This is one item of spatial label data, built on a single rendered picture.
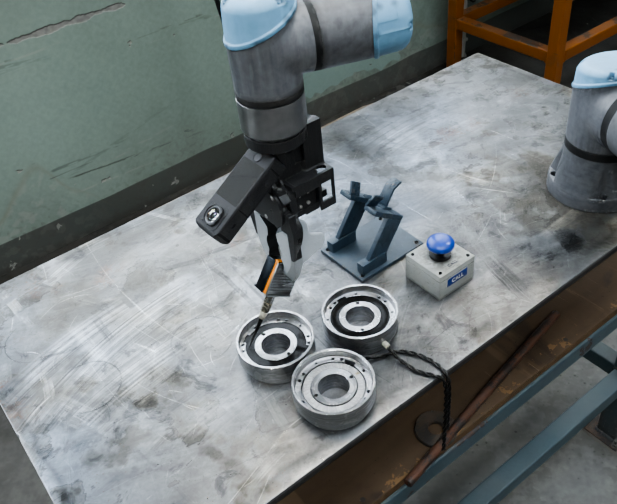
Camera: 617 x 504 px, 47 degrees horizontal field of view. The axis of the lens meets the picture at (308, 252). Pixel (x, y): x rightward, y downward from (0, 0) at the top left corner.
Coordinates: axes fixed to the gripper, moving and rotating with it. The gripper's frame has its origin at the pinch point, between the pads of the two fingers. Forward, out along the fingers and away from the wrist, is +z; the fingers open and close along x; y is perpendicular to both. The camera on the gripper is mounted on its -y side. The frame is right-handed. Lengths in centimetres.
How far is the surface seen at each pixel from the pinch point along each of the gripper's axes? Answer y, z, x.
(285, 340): -1.8, 11.5, -1.1
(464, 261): 25.1, 8.7, -8.8
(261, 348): -5.6, 10.2, -1.1
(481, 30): 186, 67, 126
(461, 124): 58, 13, 22
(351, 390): -1.3, 10.2, -14.5
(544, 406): 71, 93, 1
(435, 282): 20.1, 10.2, -8.0
